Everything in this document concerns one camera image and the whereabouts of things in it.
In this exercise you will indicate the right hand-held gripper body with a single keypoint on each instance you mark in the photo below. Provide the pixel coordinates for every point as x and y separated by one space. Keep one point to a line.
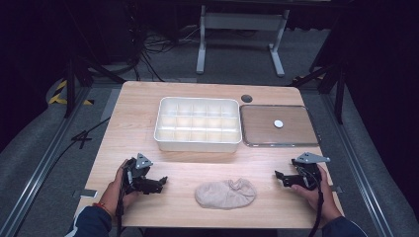
309 174

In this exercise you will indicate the white round lid sticker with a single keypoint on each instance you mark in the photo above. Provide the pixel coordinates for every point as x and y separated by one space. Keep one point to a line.
278 123

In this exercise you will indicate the black table grommet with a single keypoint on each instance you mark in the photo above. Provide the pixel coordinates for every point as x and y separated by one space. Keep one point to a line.
246 98

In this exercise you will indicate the person's left hand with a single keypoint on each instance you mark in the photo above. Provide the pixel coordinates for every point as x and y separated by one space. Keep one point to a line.
112 197

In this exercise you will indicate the aluminium floor rail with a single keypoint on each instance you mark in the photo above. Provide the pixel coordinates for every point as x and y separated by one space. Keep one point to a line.
355 158
39 171

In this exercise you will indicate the black metal stand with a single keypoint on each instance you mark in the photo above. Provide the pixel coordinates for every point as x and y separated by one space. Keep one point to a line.
70 82
339 89

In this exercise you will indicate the person's right hand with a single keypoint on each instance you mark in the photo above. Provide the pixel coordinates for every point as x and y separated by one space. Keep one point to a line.
324 204

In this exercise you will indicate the grey metal desk frame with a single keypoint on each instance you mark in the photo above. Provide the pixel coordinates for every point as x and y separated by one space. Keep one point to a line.
242 21

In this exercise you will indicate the grey tape piece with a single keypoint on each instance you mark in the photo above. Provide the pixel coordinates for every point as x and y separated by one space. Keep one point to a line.
85 193
336 189

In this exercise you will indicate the beige sock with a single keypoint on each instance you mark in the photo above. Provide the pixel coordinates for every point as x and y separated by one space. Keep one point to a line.
225 195

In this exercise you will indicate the white divided storage box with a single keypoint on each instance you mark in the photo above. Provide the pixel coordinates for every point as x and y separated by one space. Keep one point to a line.
197 123

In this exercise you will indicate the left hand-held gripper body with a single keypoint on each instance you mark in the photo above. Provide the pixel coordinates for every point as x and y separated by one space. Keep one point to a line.
133 179

